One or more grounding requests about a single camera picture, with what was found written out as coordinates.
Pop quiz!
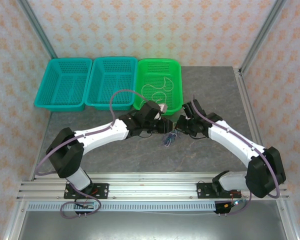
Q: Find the coloured strings bundle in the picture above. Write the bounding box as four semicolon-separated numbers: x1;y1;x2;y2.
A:
158;128;179;148

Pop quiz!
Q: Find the thin white cable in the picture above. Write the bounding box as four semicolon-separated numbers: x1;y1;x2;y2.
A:
141;76;176;107

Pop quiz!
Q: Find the green plastic basket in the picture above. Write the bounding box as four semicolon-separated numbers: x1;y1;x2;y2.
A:
132;58;184;117

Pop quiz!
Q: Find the teal plastic basket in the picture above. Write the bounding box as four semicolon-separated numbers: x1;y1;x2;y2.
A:
33;57;94;113
84;56;139;112

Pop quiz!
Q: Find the aluminium table side rail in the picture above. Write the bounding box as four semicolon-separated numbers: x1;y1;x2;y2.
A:
233;66;275;180

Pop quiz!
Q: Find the aluminium mounting rail beam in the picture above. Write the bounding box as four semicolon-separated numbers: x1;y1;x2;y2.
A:
16;172;290;201

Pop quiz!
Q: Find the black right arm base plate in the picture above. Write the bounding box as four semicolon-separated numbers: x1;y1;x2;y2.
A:
196;181;243;200

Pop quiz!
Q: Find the slotted grey cable duct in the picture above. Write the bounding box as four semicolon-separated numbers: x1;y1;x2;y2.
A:
27;201;217;212

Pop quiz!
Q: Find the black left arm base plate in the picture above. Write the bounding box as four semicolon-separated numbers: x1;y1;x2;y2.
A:
63;183;110;200

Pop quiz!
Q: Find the aluminium corner post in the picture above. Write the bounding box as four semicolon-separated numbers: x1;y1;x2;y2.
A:
17;0;58;60
239;0;288;73

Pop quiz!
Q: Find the aluminium lower frame rail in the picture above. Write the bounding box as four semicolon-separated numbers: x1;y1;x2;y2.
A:
276;199;300;240
3;199;28;240

